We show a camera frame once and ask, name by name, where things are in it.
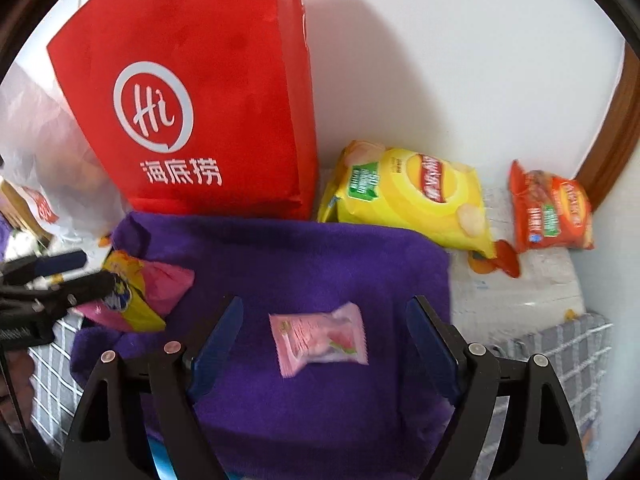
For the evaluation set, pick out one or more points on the white plastic bag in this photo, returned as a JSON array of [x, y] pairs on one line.
[[40, 125]]

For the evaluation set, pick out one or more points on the orange chip bag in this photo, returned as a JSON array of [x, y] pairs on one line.
[[550, 210]]

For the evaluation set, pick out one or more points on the pink candy packet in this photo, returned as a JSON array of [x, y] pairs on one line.
[[315, 337]]

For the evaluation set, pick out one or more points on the red paper bag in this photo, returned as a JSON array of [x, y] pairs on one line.
[[200, 60]]

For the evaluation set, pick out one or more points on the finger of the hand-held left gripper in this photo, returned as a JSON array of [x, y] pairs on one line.
[[60, 261], [85, 285]]

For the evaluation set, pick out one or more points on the purple towel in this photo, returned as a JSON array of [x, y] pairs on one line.
[[310, 270]]

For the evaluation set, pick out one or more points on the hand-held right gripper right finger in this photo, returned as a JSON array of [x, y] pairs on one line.
[[435, 350]]

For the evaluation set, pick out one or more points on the yellow and pink snack packet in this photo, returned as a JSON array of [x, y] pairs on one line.
[[135, 290]]

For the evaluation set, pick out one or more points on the yellow chip bag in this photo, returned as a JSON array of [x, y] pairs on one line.
[[400, 200]]

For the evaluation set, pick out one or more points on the white quilted pad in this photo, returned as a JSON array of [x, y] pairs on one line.
[[525, 285]]

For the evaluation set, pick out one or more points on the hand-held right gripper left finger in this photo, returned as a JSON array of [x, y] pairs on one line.
[[220, 345]]

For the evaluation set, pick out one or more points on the small red packet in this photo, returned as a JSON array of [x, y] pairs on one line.
[[505, 260]]

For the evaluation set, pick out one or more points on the wooden frame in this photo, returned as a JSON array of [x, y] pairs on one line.
[[615, 135]]

